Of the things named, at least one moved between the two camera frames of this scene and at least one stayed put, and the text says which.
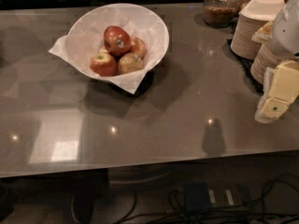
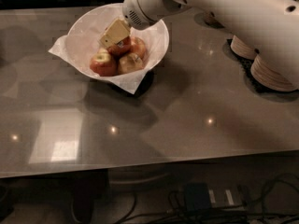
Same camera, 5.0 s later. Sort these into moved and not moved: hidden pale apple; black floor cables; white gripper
Moved: white gripper
Not moved: black floor cables; hidden pale apple
